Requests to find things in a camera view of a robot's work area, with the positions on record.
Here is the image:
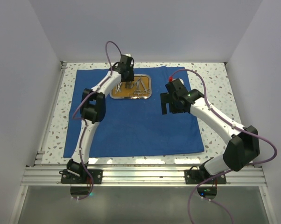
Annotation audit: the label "blue surgical cloth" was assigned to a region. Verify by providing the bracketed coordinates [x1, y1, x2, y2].
[63, 66, 205, 158]

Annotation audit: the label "steel forceps with ring handles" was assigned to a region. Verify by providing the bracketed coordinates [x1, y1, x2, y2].
[130, 78, 142, 96]

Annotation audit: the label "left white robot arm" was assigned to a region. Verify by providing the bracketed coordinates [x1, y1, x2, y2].
[67, 57, 134, 183]

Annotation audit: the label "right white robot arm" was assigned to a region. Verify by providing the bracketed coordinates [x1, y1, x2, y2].
[160, 79, 260, 183]

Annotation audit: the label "steel tweezers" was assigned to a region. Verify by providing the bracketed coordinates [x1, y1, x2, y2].
[116, 83, 122, 93]

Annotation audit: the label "steel tray with orange mat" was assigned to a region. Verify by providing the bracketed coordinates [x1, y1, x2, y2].
[110, 74, 152, 99]

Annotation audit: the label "steel scissors with ring handles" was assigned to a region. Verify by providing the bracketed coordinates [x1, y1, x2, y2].
[140, 79, 151, 95]

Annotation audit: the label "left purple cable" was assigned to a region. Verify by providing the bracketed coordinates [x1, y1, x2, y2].
[71, 41, 122, 201]

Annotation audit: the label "purple cable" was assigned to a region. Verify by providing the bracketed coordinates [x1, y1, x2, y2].
[71, 41, 122, 201]
[187, 69, 278, 224]

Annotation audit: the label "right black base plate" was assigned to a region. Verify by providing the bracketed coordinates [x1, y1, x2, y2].
[184, 166, 227, 184]

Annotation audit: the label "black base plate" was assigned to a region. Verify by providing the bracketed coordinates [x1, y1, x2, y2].
[184, 166, 227, 184]
[59, 169, 103, 184]

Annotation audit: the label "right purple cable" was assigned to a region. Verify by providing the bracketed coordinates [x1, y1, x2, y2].
[187, 69, 278, 224]

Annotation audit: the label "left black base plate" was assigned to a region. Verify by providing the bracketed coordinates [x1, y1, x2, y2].
[59, 169, 103, 184]

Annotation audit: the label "aluminium rail frame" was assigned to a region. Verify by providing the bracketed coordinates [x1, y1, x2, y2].
[21, 62, 277, 224]

